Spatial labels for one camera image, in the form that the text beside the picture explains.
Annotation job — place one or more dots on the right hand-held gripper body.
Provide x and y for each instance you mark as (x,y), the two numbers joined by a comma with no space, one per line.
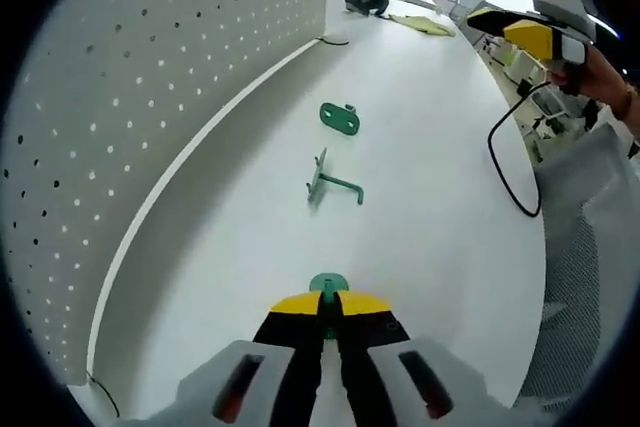
(570,2)

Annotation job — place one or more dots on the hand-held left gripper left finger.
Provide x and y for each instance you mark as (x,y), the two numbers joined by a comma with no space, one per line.
(290,347)

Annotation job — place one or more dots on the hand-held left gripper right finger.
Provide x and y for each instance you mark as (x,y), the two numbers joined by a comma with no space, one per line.
(370,347)

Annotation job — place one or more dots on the green hook assembly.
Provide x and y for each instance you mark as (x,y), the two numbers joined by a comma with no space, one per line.
(339,119)
(327,282)
(316,182)

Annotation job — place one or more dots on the white perforated mounting plate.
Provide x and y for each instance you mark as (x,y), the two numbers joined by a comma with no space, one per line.
(150,72)

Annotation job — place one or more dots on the person's right hand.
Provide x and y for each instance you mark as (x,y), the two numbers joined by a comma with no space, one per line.
(602,82)

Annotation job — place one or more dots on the yellow-green cloth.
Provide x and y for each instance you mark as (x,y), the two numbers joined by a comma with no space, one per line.
(425,26)

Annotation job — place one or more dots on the grey plastic stand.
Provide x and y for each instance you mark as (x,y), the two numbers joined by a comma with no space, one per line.
(362,4)

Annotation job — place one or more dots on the grey mesh office chair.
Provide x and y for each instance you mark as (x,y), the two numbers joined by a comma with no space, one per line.
(575,247)

